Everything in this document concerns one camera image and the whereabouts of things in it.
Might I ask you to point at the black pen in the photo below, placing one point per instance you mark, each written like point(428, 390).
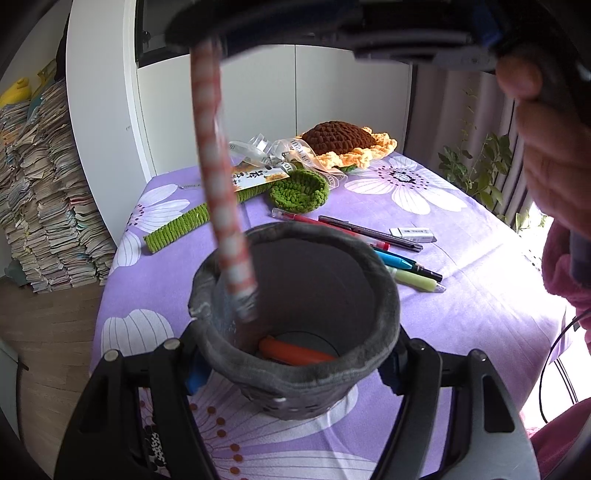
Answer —
point(369, 233)

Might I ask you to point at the person's pink clothing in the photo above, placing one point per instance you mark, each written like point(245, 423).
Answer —
point(563, 447)

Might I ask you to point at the crochet sunflower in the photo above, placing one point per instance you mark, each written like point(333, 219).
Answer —
point(337, 136)

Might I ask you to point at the yellow plastic item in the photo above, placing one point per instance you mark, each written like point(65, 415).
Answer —
point(14, 92)

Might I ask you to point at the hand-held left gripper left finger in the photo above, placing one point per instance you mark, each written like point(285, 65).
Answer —
point(196, 378)

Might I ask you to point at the grey striped curtain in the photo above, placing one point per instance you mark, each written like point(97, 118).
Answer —
point(503, 138)

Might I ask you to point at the white eraser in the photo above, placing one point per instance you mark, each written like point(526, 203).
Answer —
point(413, 234)

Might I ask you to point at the purple floral tablecloth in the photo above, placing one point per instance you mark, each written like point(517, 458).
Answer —
point(485, 300)

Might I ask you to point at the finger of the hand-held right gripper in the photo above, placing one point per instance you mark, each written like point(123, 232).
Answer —
point(277, 14)
point(286, 41)

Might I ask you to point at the white sheer ribbon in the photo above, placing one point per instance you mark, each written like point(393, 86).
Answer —
point(277, 150)

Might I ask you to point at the green crochet leaf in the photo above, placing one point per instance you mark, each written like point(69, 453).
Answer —
point(295, 198)

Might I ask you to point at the person's right hand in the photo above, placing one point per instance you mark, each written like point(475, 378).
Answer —
point(554, 152)

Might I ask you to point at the green potted plant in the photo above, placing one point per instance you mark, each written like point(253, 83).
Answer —
point(485, 161)

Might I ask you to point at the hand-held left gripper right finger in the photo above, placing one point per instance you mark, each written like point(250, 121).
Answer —
point(392, 374)

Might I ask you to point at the green crochet stem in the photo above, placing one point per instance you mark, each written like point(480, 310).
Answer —
point(175, 228)

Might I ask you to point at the light green pen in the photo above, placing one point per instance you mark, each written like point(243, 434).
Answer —
point(415, 280)

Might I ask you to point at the grey felt pen holder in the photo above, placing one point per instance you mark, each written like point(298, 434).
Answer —
point(300, 397)

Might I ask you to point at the white cabinet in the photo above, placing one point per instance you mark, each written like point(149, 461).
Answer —
point(111, 115)

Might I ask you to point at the stack of papers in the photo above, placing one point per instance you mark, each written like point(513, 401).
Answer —
point(46, 184)

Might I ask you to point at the printed paper card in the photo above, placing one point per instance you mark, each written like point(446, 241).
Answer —
point(254, 180)

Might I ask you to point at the orange pen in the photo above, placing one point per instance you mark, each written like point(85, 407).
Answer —
point(295, 353)

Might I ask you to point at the red checked pen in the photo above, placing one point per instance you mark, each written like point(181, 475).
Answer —
point(221, 184)

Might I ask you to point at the clear red pen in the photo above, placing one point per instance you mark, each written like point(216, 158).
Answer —
point(300, 218)

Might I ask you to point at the blue pen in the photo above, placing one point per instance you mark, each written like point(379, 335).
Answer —
point(397, 262)

